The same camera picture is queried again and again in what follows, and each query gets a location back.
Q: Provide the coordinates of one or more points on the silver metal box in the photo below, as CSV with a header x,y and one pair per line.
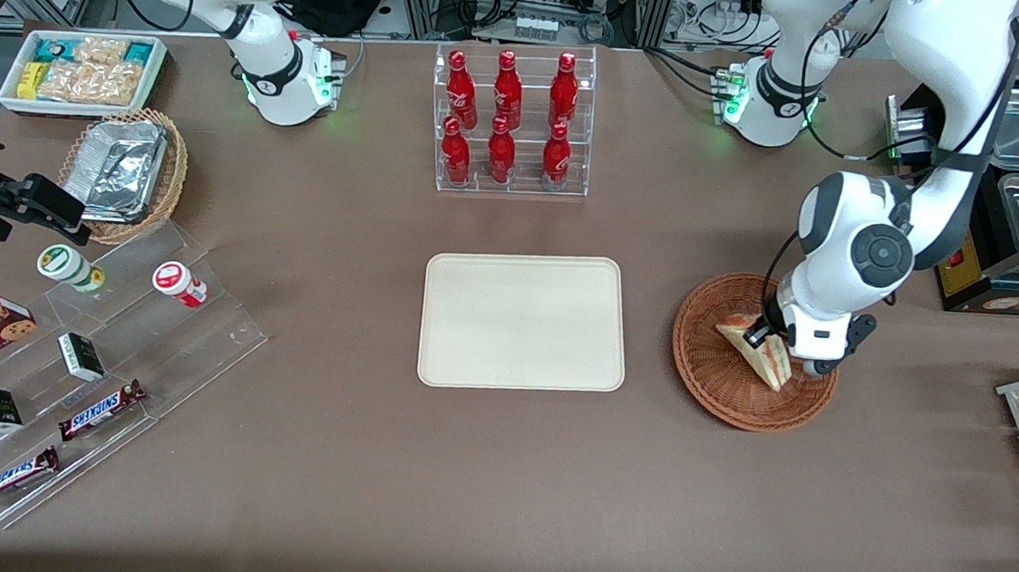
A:
x,y
908,126

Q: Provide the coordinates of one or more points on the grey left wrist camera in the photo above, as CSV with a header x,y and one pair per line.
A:
x,y
841,344

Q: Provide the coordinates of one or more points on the small clear cracker bag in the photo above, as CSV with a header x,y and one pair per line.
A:
x,y
101,50

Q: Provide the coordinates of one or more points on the light wicker basket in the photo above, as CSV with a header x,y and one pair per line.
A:
x,y
171,177

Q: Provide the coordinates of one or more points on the brown wicker basket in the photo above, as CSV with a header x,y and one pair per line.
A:
x,y
711,384

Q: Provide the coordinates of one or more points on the large clear cracker bag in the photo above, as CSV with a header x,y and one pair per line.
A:
x,y
89,82

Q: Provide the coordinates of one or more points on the yellow snack packet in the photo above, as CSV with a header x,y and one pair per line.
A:
x,y
31,79

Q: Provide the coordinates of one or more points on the white snack bin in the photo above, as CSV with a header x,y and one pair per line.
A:
x,y
155,76

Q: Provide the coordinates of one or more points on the cream rectangular tray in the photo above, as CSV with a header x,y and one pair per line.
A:
x,y
525,322

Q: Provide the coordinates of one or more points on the clear acrylic stepped shelf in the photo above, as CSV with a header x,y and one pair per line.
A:
x,y
196,343

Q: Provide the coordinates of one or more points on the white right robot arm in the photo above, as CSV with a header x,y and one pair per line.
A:
x,y
280,77

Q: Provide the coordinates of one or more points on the teal snack packet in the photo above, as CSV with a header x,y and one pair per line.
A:
x,y
51,50
140,52

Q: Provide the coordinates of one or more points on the red lidded cup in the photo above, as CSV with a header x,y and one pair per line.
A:
x,y
178,283

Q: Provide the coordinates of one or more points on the stacked foil containers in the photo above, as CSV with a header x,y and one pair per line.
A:
x,y
114,168

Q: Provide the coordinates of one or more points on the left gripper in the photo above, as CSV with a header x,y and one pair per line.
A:
x,y
771,326

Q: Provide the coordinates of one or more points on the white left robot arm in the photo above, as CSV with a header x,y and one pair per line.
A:
x,y
946,48

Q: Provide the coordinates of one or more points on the triangular sandwich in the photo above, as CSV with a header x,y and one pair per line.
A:
x,y
771,366

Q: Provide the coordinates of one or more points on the Snickers bar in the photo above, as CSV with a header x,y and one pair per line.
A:
x,y
100,410
10,477

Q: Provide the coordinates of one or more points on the red cola bottle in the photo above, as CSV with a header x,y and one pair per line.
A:
x,y
564,95
455,154
507,93
501,153
461,91
556,158

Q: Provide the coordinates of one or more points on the green lidded cup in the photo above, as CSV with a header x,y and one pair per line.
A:
x,y
65,266

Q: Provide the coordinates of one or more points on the clear acrylic bottle rack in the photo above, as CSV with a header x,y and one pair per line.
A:
x,y
508,190

